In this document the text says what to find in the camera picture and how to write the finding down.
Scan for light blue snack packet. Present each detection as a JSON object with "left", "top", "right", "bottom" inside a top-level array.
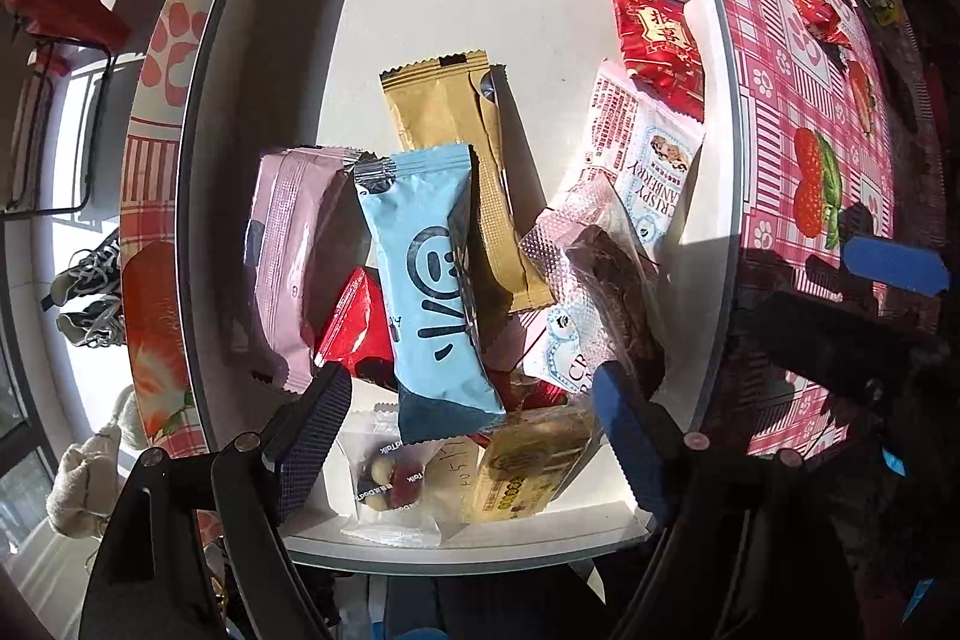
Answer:
[{"left": 353, "top": 143, "right": 506, "bottom": 444}]

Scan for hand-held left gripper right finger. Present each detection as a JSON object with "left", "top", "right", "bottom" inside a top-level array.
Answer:
[{"left": 595, "top": 359, "right": 901, "bottom": 640}]

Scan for white cardboard box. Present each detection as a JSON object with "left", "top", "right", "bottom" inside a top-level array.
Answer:
[{"left": 175, "top": 0, "right": 752, "bottom": 575}]

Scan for beige plush toy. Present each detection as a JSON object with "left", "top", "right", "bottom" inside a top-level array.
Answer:
[{"left": 43, "top": 385, "right": 145, "bottom": 545}]

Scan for glossy red snack packet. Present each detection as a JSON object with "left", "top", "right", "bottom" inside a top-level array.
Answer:
[{"left": 313, "top": 267, "right": 398, "bottom": 390}]

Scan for strawberry print checked tablecloth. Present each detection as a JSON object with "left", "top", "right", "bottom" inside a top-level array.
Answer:
[{"left": 120, "top": 0, "right": 938, "bottom": 461}]

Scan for dark red wrapped snack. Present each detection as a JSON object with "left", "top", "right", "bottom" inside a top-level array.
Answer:
[{"left": 787, "top": 0, "right": 854, "bottom": 49}]

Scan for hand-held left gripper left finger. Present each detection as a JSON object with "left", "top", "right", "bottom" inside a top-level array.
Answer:
[{"left": 79, "top": 361, "right": 355, "bottom": 640}]

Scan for clear packet brown snack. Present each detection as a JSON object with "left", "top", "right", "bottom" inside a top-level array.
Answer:
[{"left": 520, "top": 188, "right": 670, "bottom": 402}]

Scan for black and white sneaker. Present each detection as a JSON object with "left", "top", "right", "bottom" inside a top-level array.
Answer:
[
  {"left": 56, "top": 299, "right": 127, "bottom": 348},
  {"left": 41, "top": 230, "right": 123, "bottom": 313}
]

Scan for white blue-lace packet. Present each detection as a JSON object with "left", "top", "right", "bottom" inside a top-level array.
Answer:
[{"left": 522, "top": 301, "right": 601, "bottom": 402}]

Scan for pale pink snack packet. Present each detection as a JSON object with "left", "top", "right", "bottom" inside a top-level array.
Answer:
[{"left": 241, "top": 144, "right": 362, "bottom": 395}]

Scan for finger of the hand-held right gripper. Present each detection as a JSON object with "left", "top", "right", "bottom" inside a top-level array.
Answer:
[
  {"left": 750, "top": 289, "right": 947, "bottom": 417},
  {"left": 838, "top": 201, "right": 953, "bottom": 300}
]

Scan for white snack packet cookie picture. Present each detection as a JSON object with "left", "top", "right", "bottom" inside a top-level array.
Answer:
[{"left": 576, "top": 58, "right": 707, "bottom": 253}]

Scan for clear packet mixed nuts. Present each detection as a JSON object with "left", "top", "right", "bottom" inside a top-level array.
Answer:
[{"left": 336, "top": 410, "right": 467, "bottom": 549}]

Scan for red snack packet gold label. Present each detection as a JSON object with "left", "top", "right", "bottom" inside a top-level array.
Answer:
[{"left": 607, "top": 0, "right": 707, "bottom": 122}]

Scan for yellow biscuit packet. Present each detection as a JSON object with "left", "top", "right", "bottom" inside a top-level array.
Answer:
[{"left": 460, "top": 406, "right": 602, "bottom": 526}]

